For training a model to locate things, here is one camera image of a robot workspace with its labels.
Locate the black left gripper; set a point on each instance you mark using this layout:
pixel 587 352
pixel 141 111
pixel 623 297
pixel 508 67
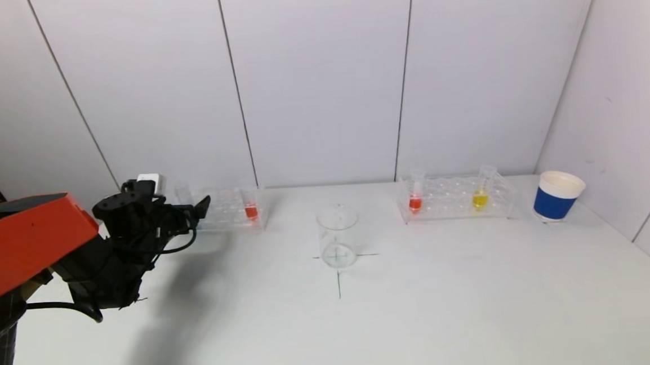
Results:
pixel 185 218

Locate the blue pigment test tube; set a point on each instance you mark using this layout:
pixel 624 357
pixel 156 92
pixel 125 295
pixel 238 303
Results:
pixel 183 194

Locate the test tube with red pigment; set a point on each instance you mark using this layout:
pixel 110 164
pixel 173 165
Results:
pixel 415 203
pixel 252 212

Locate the clear acrylic test tube rack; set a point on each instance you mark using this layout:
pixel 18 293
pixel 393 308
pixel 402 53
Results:
pixel 450 200
pixel 228 214

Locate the clear glass beaker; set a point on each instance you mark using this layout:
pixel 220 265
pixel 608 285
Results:
pixel 338 244

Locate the test tube with yellow pigment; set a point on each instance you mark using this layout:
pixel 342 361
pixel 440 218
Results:
pixel 479 200

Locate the blue white paper cup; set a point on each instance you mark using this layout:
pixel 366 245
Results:
pixel 555 202

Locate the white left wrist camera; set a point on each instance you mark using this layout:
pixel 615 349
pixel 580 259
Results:
pixel 152 179

